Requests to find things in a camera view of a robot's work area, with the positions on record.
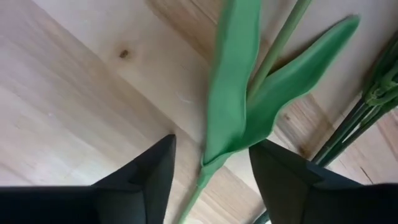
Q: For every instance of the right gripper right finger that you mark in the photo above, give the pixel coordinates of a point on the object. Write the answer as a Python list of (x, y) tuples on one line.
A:
[(295, 193)]

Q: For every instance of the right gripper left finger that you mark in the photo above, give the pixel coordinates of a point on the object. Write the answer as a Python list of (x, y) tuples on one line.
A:
[(140, 193)]

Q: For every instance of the orange artificial flower bunch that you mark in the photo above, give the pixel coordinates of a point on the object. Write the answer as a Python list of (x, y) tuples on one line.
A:
[(382, 93)]

